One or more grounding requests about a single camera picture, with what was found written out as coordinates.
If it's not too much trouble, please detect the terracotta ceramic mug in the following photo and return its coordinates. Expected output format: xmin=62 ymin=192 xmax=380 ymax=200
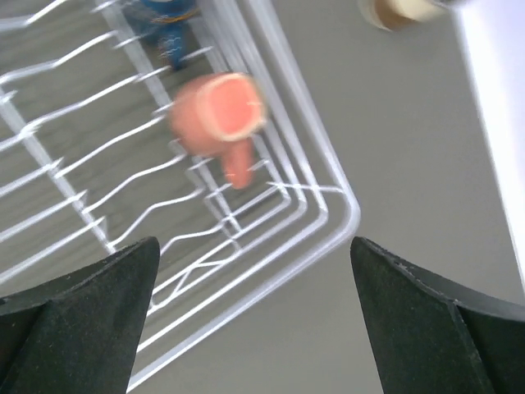
xmin=168 ymin=71 xmax=268 ymax=190

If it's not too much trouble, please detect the white wire dish rack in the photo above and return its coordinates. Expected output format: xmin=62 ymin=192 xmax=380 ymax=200
xmin=1 ymin=1 xmax=361 ymax=393

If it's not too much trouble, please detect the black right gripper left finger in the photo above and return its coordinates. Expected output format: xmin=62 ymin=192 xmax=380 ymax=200
xmin=1 ymin=237 xmax=160 ymax=394

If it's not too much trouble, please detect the dark blue ceramic mug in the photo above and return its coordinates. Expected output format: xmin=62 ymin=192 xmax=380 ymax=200
xmin=121 ymin=0 xmax=199 ymax=71

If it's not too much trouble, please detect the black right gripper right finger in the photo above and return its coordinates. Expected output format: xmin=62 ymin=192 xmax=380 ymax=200
xmin=350 ymin=237 xmax=524 ymax=393

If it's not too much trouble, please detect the glass cup with brown band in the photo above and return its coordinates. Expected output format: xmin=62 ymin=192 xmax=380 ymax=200
xmin=358 ymin=0 xmax=454 ymax=31

